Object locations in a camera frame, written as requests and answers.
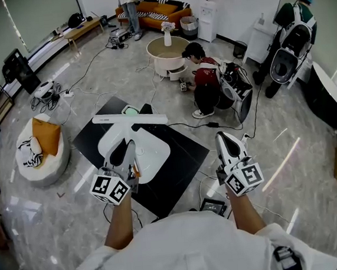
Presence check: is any orange cushion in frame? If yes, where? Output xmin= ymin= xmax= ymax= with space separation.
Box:
xmin=30 ymin=114 xmax=64 ymax=159

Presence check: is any black bag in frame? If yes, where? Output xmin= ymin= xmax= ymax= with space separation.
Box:
xmin=66 ymin=11 xmax=87 ymax=30

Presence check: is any white cabinet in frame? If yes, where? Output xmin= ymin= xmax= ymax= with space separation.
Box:
xmin=238 ymin=17 xmax=280 ymax=66

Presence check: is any white vase with flowers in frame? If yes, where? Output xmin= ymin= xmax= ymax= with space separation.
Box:
xmin=159 ymin=20 xmax=179 ymax=48

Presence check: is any black white striped cloth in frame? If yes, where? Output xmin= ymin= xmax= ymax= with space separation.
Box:
xmin=17 ymin=136 xmax=45 ymax=170

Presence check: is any white sink basin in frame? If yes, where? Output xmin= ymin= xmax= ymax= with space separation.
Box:
xmin=96 ymin=122 xmax=174 ymax=188

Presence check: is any silver equipment case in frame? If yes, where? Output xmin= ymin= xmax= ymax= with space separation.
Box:
xmin=107 ymin=27 xmax=133 ymax=50

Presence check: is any dark wooden vanity cabinet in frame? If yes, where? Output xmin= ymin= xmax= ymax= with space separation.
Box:
xmin=68 ymin=86 xmax=217 ymax=227

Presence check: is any wooden bench table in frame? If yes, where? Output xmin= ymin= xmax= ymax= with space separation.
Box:
xmin=61 ymin=16 xmax=107 ymax=56

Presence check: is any person's white shirt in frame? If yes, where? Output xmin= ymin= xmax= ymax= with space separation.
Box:
xmin=60 ymin=197 xmax=337 ymax=270

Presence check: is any round white coffee table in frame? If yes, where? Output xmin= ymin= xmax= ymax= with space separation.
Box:
xmin=145 ymin=33 xmax=194 ymax=84

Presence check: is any orange-handled tool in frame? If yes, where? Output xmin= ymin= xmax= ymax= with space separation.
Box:
xmin=91 ymin=108 xmax=174 ymax=182

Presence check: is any white water dispenser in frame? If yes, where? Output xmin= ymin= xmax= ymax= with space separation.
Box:
xmin=194 ymin=0 xmax=222 ymax=44

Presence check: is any woven basket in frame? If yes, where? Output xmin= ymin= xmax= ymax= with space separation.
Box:
xmin=178 ymin=15 xmax=201 ymax=41

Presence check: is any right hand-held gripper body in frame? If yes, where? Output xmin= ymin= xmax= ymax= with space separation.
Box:
xmin=215 ymin=155 xmax=266 ymax=199

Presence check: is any black cabinet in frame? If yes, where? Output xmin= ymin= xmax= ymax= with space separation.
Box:
xmin=0 ymin=45 xmax=43 ymax=98

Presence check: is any small white pillow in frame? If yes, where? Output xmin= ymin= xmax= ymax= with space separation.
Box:
xmin=29 ymin=135 xmax=44 ymax=156

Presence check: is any person's left forearm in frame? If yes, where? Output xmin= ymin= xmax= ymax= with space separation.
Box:
xmin=99 ymin=191 xmax=138 ymax=252

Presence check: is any mint green soap dish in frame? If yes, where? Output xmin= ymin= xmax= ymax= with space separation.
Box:
xmin=120 ymin=103 xmax=140 ymax=119

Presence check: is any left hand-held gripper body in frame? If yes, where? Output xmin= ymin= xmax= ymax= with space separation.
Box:
xmin=87 ymin=161 xmax=142 ymax=209

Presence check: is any person's right forearm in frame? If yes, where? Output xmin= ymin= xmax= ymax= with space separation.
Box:
xmin=225 ymin=186 xmax=267 ymax=236

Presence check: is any black trash bin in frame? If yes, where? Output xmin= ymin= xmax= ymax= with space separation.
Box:
xmin=231 ymin=39 xmax=250 ymax=60

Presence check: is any orange sofa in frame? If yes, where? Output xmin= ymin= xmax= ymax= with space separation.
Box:
xmin=113 ymin=0 xmax=194 ymax=36

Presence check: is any white round appliance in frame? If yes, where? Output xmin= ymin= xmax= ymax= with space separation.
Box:
xmin=32 ymin=78 xmax=58 ymax=105

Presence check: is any white beanbag chair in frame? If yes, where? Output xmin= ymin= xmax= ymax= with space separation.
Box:
xmin=11 ymin=110 xmax=74 ymax=190

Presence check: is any person's right shoulder strap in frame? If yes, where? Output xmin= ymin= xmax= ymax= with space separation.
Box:
xmin=274 ymin=245 xmax=302 ymax=270

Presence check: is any black flat floor device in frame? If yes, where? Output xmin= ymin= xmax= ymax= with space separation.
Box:
xmin=198 ymin=196 xmax=227 ymax=217

